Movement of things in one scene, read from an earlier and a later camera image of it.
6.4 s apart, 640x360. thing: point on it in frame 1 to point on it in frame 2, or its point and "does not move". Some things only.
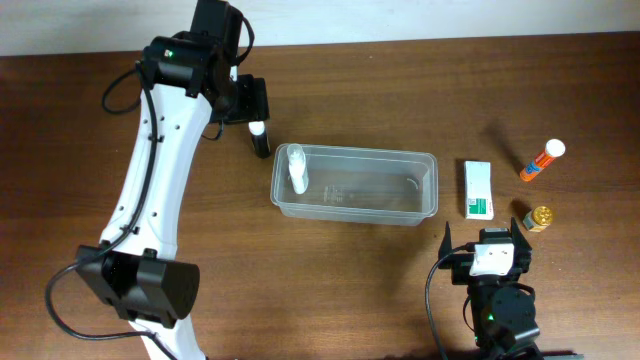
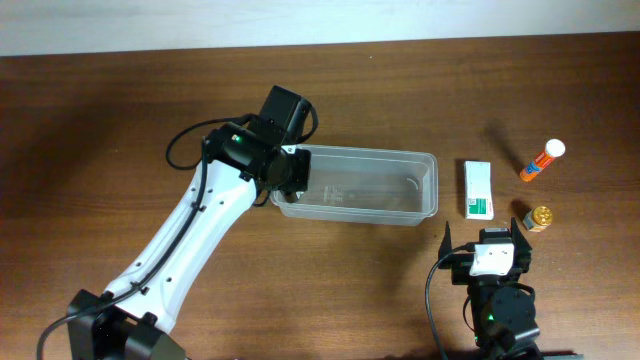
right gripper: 451,257 does not move
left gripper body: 252,100 to 301,170
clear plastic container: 357,185 does not move
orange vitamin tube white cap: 554,148 does not move
